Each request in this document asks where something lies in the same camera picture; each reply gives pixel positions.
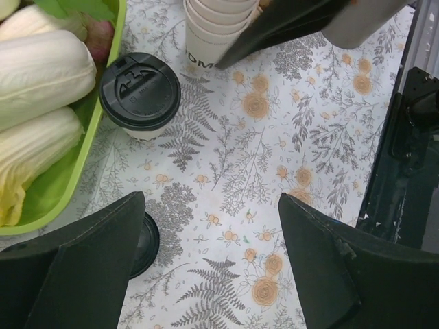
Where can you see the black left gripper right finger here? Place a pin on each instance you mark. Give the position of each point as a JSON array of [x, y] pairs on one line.
[[346, 278]]

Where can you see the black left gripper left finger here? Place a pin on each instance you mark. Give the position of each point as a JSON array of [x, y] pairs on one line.
[[75, 276]]

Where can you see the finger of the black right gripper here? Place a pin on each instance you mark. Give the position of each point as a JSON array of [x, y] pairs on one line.
[[281, 21]]

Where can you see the stack of white paper cups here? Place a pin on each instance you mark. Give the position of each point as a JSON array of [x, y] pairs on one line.
[[212, 27]]

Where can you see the black plastic cup lid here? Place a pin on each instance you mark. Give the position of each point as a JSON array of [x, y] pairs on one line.
[[139, 92]]

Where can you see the white paper coffee cup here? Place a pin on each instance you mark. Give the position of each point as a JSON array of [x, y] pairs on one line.
[[145, 135]]

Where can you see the grey cylindrical holder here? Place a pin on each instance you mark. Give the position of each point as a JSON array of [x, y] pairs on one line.
[[359, 20]]

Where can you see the green plastic tray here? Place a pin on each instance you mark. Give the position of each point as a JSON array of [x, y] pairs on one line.
[[49, 194]]

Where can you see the black base bar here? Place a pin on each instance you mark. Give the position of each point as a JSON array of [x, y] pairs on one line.
[[401, 200]]

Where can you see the floral table mat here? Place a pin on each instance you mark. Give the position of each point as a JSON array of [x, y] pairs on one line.
[[302, 118]]

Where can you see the green bok choy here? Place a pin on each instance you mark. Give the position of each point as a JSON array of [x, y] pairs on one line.
[[62, 9]]

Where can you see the green napa cabbage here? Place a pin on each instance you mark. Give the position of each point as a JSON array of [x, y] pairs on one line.
[[45, 64]]

